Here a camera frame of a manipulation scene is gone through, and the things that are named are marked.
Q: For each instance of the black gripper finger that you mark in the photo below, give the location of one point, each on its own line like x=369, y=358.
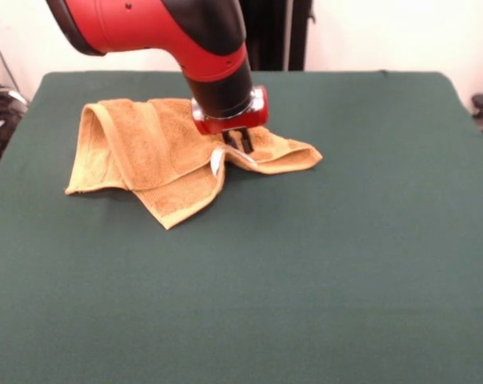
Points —
x=229, y=138
x=246, y=142

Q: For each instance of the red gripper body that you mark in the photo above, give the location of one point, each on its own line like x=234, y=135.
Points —
x=237, y=122

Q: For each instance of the yellow-orange terry towel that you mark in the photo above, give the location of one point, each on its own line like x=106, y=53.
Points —
x=145, y=152

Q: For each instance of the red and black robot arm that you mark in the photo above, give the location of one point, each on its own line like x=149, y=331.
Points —
x=165, y=32

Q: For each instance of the dark green table cloth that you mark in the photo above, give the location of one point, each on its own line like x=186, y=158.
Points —
x=105, y=300

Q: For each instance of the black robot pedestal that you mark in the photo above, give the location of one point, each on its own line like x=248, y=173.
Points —
x=273, y=36

